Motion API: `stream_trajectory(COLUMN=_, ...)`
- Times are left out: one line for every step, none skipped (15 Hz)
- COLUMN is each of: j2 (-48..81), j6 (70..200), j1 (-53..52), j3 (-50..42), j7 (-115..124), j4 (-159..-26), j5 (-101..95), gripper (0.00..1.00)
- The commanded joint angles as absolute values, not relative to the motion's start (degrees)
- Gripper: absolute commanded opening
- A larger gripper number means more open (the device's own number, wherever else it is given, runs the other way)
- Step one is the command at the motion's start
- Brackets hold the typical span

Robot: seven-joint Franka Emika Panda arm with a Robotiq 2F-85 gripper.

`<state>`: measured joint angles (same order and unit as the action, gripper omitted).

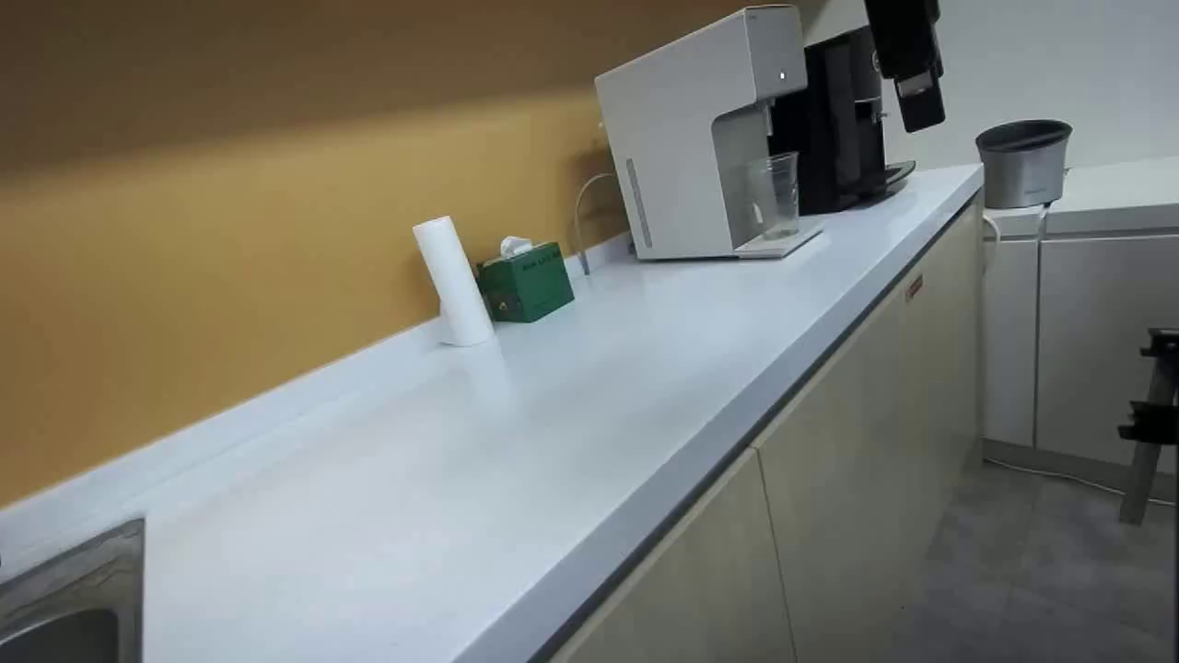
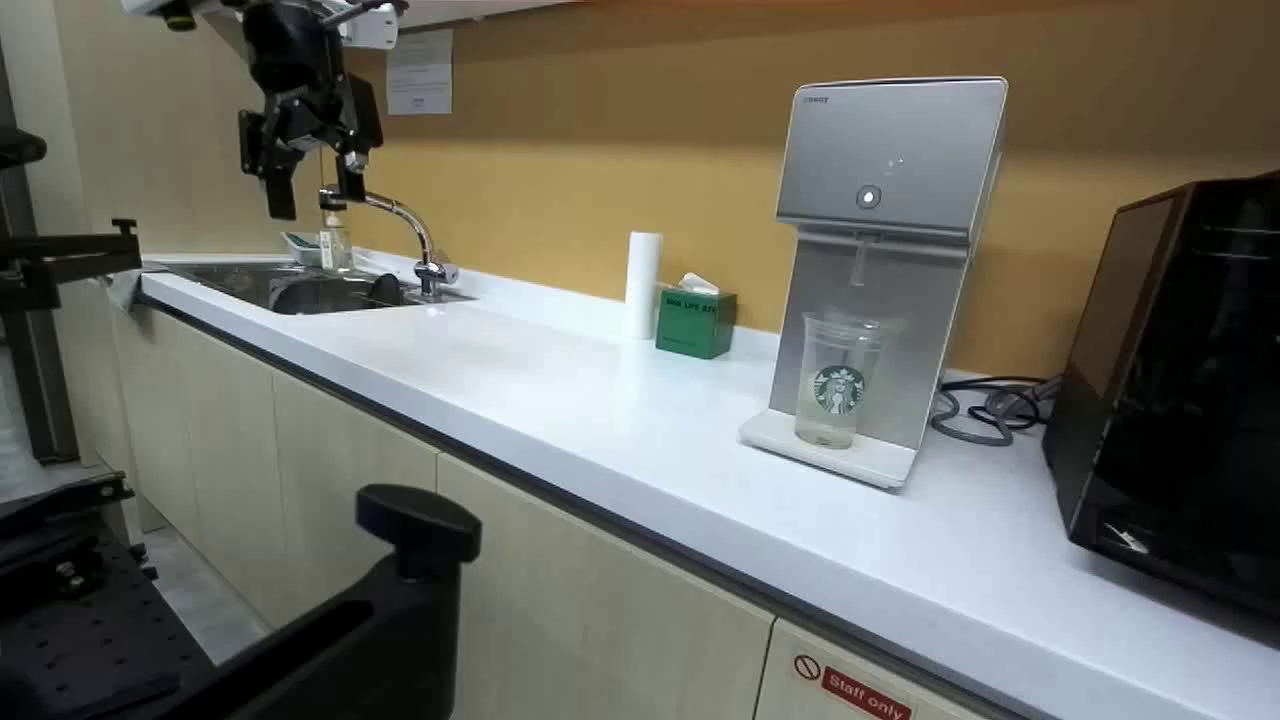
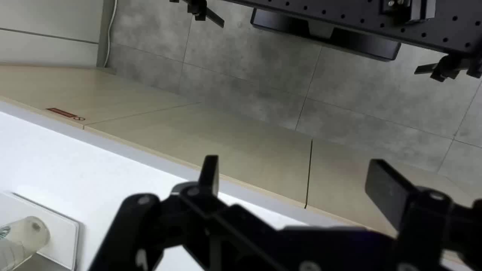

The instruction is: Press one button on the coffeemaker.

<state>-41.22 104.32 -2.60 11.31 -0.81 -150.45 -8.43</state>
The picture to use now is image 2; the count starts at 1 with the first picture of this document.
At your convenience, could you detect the chrome sink faucet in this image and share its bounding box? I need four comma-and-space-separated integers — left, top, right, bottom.
317, 179, 466, 297

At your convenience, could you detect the stainless steel sink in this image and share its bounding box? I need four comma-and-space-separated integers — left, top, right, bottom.
139, 251, 472, 319

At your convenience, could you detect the silver white coffeemaker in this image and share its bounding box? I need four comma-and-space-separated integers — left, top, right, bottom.
736, 73, 1013, 494

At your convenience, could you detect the white paper roll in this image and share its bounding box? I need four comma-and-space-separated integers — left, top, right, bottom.
621, 228, 669, 344

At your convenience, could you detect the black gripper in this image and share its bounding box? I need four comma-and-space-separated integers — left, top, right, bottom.
235, 0, 392, 223

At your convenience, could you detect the black power cable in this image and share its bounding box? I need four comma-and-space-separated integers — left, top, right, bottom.
930, 372, 1060, 448

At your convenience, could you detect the white paper wall notice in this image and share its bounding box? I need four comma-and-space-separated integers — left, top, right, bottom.
384, 29, 458, 118

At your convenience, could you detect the dark sink stopper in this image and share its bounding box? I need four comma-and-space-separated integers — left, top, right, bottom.
363, 269, 413, 308

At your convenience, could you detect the beige cabinet door with sticker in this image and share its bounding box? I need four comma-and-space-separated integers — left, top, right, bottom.
750, 616, 993, 720

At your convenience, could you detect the black coffee machine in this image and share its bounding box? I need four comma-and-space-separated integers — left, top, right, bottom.
1041, 167, 1280, 620

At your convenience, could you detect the small clear soap bottle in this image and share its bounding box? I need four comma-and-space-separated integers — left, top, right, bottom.
317, 213, 356, 275

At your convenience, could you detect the black robot cart base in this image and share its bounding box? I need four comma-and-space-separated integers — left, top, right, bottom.
0, 479, 486, 720

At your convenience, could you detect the red warning sticker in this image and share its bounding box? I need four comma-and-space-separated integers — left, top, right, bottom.
787, 648, 916, 720

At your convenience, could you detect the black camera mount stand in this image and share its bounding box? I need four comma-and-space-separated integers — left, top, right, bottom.
0, 51, 144, 473

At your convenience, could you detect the clear Starbucks plastic cup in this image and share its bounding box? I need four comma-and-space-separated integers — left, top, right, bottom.
793, 308, 895, 450

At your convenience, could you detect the green tissue box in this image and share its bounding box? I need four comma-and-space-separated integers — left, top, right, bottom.
653, 269, 740, 364

